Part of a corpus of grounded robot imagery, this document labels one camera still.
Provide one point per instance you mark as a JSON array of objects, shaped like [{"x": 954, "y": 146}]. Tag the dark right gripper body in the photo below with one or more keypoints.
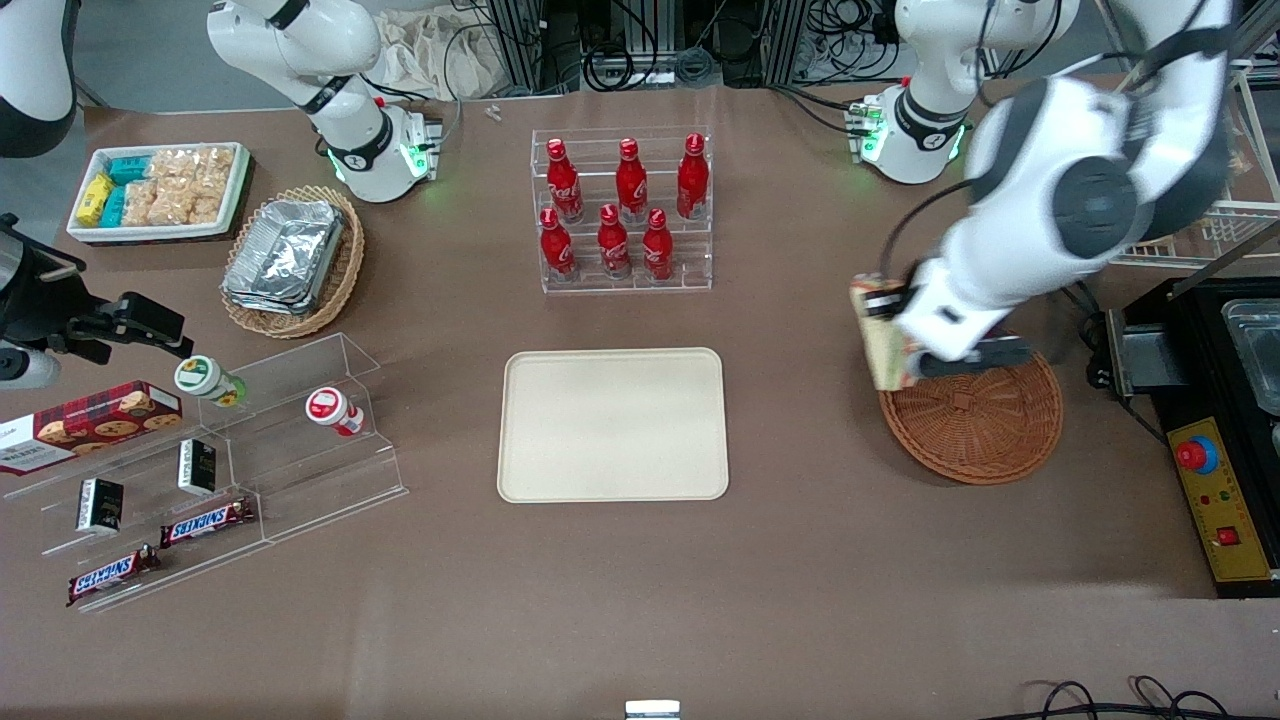
[{"x": 48, "y": 303}]

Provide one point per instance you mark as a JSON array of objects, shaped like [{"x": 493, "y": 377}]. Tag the triangular sandwich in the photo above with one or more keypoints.
[{"x": 885, "y": 355}]

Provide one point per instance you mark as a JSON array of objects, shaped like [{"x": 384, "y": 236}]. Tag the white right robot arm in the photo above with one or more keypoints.
[{"x": 360, "y": 150}]

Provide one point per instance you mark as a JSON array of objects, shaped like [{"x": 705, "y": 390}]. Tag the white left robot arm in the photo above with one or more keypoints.
[{"x": 1030, "y": 130}]

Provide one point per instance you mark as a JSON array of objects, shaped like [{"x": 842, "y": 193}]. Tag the brown round wicker basket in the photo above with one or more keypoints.
[{"x": 970, "y": 430}]

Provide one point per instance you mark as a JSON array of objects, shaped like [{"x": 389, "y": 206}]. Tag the white rectangular snack tray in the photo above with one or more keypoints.
[{"x": 230, "y": 190}]

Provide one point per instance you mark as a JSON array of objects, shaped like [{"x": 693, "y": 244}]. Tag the light oval wicker basket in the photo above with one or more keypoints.
[{"x": 345, "y": 270}]

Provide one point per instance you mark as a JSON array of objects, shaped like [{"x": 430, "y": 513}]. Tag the beige plastic serving tray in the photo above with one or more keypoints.
[{"x": 612, "y": 425}]

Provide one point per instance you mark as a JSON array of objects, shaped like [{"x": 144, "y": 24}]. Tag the red tartan cookie box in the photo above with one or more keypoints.
[{"x": 90, "y": 425}]

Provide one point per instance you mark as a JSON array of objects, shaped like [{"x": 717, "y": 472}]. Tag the green lidded yogurt cup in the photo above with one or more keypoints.
[{"x": 205, "y": 378}]

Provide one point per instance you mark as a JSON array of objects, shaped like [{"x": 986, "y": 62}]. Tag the yellow snack packet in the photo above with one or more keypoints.
[{"x": 95, "y": 200}]

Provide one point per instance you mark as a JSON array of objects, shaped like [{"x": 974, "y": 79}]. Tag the teal snack packet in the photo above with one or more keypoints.
[
  {"x": 130, "y": 169},
  {"x": 114, "y": 206}
]

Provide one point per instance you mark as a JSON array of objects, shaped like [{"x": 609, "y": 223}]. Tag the clear bag of crackers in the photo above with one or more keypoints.
[
  {"x": 190, "y": 203},
  {"x": 142, "y": 203},
  {"x": 215, "y": 165},
  {"x": 172, "y": 165}
]

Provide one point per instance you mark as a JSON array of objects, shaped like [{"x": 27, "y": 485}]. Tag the stacked aluminium foil containers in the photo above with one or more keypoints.
[{"x": 285, "y": 255}]

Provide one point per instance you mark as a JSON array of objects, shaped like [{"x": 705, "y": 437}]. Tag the small black carton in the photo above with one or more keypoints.
[
  {"x": 197, "y": 467},
  {"x": 100, "y": 505}
]

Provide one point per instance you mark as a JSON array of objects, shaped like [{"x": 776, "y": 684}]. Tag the clear acrylic step shelf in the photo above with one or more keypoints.
[
  {"x": 320, "y": 470},
  {"x": 150, "y": 520}
]

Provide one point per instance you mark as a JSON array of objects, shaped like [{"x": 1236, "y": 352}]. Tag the grey metal side box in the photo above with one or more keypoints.
[{"x": 1140, "y": 355}]

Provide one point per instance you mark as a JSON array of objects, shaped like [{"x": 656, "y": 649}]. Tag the red lidded yogurt cup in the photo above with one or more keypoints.
[{"x": 330, "y": 408}]

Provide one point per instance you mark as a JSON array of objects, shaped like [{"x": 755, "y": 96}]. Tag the clear acrylic bottle rack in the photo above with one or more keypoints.
[{"x": 690, "y": 255}]

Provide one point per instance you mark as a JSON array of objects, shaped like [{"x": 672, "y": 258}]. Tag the snickers chocolate bar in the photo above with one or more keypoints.
[
  {"x": 205, "y": 522},
  {"x": 110, "y": 575}
]

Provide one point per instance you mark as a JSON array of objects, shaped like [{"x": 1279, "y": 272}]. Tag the red cola bottle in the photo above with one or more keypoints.
[
  {"x": 657, "y": 250},
  {"x": 631, "y": 185},
  {"x": 692, "y": 180},
  {"x": 565, "y": 185},
  {"x": 557, "y": 250},
  {"x": 614, "y": 245}
]

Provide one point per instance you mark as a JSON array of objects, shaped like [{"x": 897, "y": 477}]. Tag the black appliance with yellow panel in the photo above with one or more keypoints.
[{"x": 1200, "y": 380}]

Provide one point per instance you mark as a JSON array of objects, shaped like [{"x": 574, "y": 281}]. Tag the red emergency stop button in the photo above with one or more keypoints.
[{"x": 1195, "y": 455}]

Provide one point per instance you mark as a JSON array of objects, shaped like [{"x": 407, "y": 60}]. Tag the steel pan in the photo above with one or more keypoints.
[{"x": 1262, "y": 355}]

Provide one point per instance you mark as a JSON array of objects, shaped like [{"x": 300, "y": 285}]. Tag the crumpled beige cloth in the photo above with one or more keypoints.
[{"x": 430, "y": 55}]

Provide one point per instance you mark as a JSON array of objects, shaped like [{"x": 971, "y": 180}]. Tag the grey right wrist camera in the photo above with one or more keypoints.
[{"x": 25, "y": 368}]

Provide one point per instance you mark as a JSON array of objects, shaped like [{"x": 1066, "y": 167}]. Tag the aluminium frame post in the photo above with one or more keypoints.
[
  {"x": 520, "y": 45},
  {"x": 790, "y": 40}
]

